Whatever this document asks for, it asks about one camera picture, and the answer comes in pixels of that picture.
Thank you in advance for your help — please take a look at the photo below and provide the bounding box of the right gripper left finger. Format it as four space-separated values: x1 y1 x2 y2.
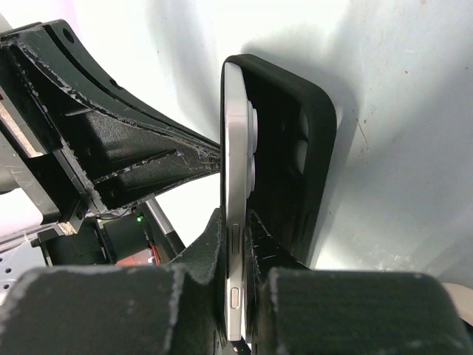
1 209 226 354

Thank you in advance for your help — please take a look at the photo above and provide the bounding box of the beige phone case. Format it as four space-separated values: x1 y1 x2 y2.
443 283 473 325

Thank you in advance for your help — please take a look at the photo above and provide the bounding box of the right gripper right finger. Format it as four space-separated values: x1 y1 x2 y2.
247 212 469 354

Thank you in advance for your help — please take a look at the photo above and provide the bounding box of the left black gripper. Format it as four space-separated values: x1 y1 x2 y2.
1 19 220 234

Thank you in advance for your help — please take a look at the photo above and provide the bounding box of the white-edged black phone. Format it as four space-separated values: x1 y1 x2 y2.
221 62 258 342

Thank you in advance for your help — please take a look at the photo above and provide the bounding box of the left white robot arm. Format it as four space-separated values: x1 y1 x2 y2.
1 20 220 296

